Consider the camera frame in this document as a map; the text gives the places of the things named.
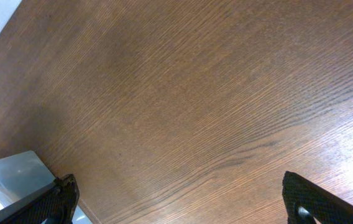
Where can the clear plastic container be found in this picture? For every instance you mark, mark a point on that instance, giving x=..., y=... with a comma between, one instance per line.
x=21, y=175

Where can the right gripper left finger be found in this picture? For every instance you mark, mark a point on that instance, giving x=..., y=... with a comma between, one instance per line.
x=54, y=203

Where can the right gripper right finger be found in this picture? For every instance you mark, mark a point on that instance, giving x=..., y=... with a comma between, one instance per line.
x=306, y=202

